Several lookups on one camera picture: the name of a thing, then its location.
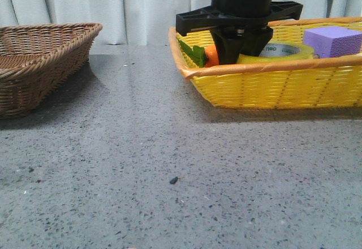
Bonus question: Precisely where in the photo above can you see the yellow tape roll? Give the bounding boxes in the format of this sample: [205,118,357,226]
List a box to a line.
[237,41,314,64]

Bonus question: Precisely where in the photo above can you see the brown wicker basket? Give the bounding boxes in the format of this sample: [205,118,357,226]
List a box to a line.
[1,23,102,119]

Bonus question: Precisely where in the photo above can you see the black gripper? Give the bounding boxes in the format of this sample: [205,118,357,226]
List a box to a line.
[175,0,303,65]

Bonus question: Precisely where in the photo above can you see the purple foam block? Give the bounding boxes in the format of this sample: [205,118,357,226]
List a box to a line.
[303,26,361,58]

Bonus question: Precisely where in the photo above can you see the small black debris crumb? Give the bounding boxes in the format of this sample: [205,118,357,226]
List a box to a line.
[169,177,178,184]

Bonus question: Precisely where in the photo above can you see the white curtain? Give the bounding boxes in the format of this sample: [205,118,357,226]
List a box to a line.
[1,0,361,45]

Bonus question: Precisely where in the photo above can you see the yellow woven plastic basket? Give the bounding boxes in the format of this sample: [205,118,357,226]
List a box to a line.
[169,28,361,109]

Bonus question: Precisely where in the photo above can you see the orange toy carrot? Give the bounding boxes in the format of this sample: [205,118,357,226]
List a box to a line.
[178,39,219,68]

